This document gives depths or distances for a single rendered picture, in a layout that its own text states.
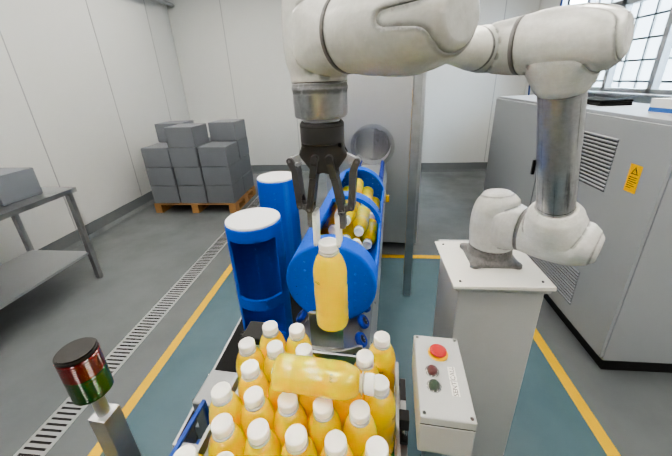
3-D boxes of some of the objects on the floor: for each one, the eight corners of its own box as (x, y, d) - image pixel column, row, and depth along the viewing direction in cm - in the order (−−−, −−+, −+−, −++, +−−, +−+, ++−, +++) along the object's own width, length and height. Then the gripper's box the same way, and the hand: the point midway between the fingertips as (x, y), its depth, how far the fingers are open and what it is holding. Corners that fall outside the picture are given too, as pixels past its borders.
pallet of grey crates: (256, 193, 510) (245, 118, 466) (236, 213, 436) (222, 126, 392) (186, 193, 522) (169, 120, 478) (156, 212, 448) (133, 128, 404)
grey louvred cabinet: (523, 220, 380) (548, 94, 327) (691, 375, 182) (826, 120, 128) (476, 219, 386) (494, 96, 333) (591, 370, 188) (679, 123, 134)
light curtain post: (409, 291, 263) (422, 72, 200) (410, 295, 257) (423, 72, 195) (402, 290, 264) (413, 72, 201) (402, 295, 259) (413, 72, 196)
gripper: (372, 115, 54) (372, 236, 63) (282, 117, 57) (294, 232, 66) (368, 121, 48) (368, 256, 56) (266, 123, 51) (281, 250, 60)
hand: (327, 227), depth 60 cm, fingers closed on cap, 4 cm apart
